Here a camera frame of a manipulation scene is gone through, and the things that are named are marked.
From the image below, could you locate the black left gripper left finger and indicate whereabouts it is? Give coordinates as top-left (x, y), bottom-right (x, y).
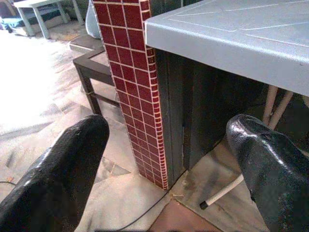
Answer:
top-left (0, 114), bottom-right (110, 232)

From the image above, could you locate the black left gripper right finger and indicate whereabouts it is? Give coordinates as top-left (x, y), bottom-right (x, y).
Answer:
top-left (226, 113), bottom-right (309, 232)

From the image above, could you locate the white metal table leg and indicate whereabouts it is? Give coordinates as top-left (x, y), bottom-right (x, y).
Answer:
top-left (263, 85), bottom-right (279, 124)
top-left (199, 174), bottom-right (245, 210)
top-left (268, 90), bottom-right (295, 131)

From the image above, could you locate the black metal bench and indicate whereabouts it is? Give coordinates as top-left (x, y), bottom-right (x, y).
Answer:
top-left (72, 49), bottom-right (121, 116)

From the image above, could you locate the red tiled counter pillar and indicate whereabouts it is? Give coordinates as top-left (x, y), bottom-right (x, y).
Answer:
top-left (92, 0), bottom-right (169, 190)

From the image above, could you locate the grey plastic table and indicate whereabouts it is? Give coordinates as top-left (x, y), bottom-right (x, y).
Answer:
top-left (144, 0), bottom-right (309, 97)

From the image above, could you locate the pale blue plastic tub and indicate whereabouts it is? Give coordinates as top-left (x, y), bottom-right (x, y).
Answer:
top-left (85, 0), bottom-right (102, 39)

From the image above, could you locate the white wooden table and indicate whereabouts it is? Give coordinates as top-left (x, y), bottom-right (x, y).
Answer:
top-left (13, 0), bottom-right (85, 39)

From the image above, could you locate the black floor cable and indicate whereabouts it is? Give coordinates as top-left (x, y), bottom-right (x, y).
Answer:
top-left (94, 192), bottom-right (171, 232)

